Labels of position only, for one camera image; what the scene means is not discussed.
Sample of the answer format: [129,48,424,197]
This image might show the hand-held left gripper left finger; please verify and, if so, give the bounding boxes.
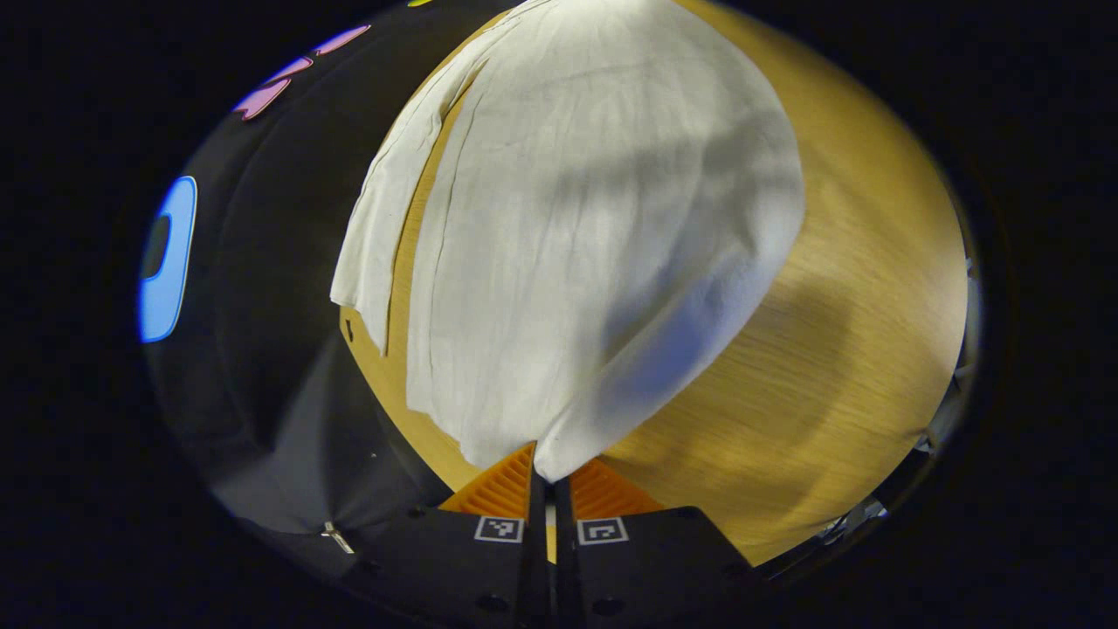
[345,441,551,629]

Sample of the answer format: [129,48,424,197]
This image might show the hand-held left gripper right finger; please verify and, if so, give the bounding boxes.
[556,459,761,629]

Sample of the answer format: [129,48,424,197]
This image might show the white jeans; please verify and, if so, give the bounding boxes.
[330,0,806,483]

